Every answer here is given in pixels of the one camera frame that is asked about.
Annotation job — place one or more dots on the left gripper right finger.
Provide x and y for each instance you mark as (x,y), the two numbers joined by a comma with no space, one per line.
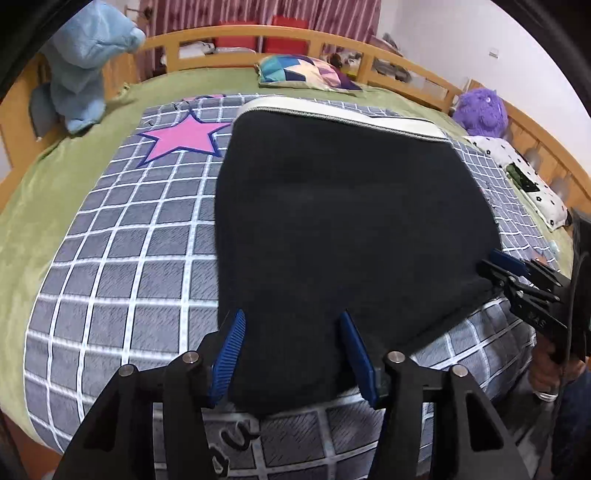
(469,439)

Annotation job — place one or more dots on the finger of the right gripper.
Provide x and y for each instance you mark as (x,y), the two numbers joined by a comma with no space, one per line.
(509,263)
(498,277)

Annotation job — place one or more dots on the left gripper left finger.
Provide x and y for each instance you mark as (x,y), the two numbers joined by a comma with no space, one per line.
(115,439)

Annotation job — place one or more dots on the black pants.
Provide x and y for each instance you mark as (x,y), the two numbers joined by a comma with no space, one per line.
(314,218)

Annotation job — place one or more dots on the person's right hand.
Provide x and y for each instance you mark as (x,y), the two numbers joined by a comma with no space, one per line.
(545,376)

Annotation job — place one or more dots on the small light blue toy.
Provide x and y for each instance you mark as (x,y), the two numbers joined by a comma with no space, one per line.
(554,247)

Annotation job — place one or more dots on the white black dotted pillow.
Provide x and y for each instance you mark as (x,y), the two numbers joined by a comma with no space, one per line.
(545,202)

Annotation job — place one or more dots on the purple plush toy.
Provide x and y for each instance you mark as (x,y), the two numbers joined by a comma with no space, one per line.
(481,112)

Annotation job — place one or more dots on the white folded garment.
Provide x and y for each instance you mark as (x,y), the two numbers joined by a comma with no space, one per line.
(417,128)

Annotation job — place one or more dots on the grey checked quilt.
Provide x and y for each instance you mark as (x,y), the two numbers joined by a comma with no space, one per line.
(134,280)

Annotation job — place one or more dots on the green bed sheet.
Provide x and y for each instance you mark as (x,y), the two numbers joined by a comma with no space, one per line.
(36,217)

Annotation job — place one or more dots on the maroon striped curtain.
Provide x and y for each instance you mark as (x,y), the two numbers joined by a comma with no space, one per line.
(358,20)

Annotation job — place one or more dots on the colourful geometric pillow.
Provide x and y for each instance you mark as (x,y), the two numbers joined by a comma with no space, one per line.
(303,72)

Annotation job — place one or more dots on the red chair left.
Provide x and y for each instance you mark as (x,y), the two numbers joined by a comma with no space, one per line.
(247,42)

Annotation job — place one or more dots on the light blue plush elephant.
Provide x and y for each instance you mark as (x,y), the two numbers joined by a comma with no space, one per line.
(76,54)

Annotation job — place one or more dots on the wooden bed frame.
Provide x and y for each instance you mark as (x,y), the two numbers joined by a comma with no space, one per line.
(22,146)

